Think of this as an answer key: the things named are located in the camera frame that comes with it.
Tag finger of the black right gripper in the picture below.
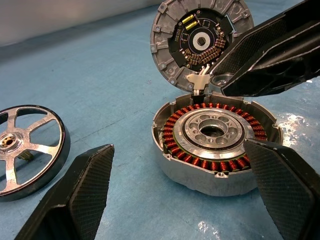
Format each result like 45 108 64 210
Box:
209 0 320 76
221 23 320 98

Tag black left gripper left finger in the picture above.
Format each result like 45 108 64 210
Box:
14 143 115 240

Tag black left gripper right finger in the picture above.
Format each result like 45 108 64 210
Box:
242 138 320 240

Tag silver spoked rotor wheel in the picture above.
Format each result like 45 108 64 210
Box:
0 104 72 203

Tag round silver hinged motor lid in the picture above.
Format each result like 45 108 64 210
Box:
150 0 255 93

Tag silver motor housing copper windings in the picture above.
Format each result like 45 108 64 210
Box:
152 91 284 197

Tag blue plastic table cover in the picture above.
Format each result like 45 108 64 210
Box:
0 13 320 240

